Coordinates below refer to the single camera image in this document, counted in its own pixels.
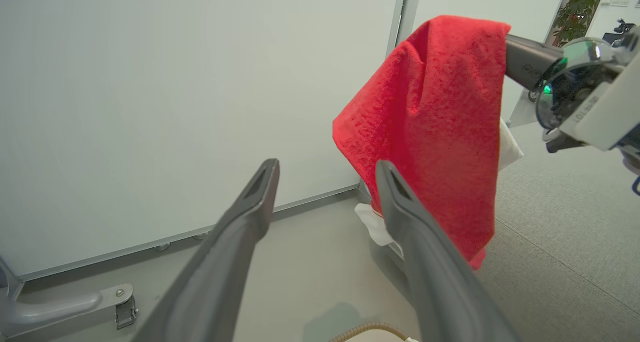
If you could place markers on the large white partition panel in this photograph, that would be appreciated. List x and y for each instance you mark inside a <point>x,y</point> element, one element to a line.
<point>175,106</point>

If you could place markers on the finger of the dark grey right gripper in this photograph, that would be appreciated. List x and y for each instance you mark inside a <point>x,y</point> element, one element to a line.
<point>530,61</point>

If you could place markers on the black caster wheel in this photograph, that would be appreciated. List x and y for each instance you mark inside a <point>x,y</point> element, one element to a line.
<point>126,314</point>

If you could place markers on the white garment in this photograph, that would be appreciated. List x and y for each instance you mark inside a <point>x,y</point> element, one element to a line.
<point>372,224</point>

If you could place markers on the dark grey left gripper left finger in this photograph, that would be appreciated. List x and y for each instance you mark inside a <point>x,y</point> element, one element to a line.
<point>220,272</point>

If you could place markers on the grey partition foot with caster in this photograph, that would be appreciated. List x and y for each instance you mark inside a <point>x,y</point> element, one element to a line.
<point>50,309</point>

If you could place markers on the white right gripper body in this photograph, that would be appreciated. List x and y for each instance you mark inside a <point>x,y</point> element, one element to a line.
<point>605,106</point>

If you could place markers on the black background machine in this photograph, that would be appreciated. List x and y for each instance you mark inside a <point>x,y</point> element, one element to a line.
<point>620,30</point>

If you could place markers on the red fleece cloth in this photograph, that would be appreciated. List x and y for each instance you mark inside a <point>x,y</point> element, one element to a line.
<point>440,121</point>

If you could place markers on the white laundry basket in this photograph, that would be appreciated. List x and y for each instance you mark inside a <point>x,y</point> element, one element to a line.
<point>370,328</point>

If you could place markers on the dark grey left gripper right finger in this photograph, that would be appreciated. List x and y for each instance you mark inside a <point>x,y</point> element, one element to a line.
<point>435,282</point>

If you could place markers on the green potted plant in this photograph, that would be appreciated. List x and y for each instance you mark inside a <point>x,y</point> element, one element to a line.
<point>577,9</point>

